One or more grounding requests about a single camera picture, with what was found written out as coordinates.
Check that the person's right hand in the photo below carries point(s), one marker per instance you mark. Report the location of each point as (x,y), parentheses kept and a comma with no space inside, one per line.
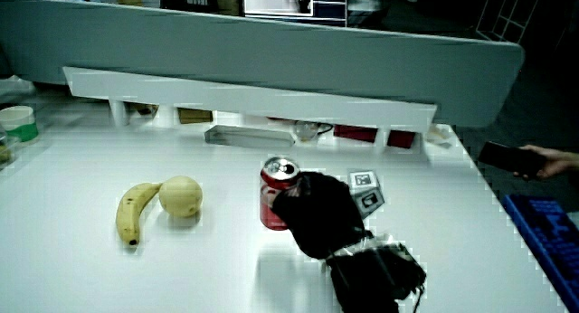
(319,213)

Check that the red cola can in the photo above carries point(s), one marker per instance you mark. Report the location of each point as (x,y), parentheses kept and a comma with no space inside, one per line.
(271,200)

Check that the clear glass ball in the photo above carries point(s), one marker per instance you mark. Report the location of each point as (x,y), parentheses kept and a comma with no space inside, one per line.
(306,130)

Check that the dark red box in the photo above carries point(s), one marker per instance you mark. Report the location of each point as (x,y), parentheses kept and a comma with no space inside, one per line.
(401,139)
(355,133)

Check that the clear acrylic box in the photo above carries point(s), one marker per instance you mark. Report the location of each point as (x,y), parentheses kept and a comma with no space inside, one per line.
(249,136)

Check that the round yellow fruit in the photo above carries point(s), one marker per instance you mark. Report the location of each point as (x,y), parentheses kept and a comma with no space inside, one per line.
(181,196)

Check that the crumpled white paper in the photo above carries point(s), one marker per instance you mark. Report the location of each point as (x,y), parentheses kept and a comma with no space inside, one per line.
(438,135)

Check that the white desk shelf riser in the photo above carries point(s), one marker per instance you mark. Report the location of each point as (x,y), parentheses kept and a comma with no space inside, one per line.
(235,98)

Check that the brown box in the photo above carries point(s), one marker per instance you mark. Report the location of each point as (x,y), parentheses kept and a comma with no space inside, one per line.
(194,116)

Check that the grey desk partition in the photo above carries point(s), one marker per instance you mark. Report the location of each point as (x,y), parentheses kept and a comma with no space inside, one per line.
(271,50)

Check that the yellow banana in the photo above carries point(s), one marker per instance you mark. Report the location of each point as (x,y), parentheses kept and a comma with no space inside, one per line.
(129,211)

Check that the black phone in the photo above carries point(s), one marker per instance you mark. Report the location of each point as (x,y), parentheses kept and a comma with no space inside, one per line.
(509,157)

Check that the white framed screen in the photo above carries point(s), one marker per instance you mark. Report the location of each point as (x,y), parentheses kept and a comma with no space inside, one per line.
(289,3)

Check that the blue plastic crate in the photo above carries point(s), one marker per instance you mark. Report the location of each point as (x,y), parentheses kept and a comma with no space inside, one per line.
(547,236)

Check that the white and green cup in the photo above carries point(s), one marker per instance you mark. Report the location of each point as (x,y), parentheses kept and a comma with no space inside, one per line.
(19,123)

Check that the clear plastic container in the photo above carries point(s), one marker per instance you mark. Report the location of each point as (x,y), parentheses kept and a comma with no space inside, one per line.
(5,150)

